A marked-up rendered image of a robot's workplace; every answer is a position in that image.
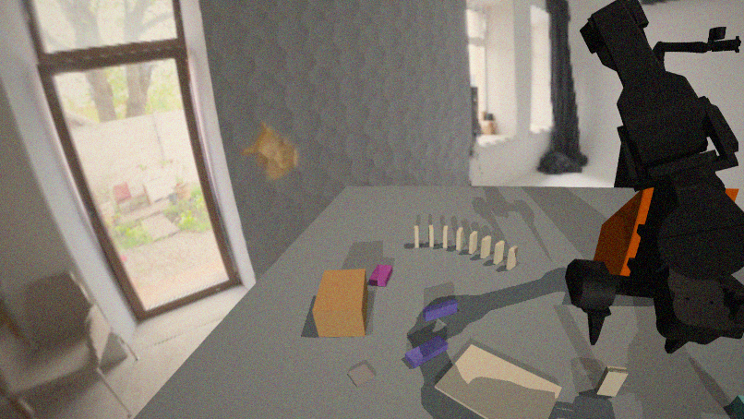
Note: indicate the magenta rectangular block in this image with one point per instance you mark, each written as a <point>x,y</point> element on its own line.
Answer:
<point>381,275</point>

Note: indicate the beige flat rectangular panel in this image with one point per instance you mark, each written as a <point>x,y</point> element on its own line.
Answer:
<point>495,389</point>

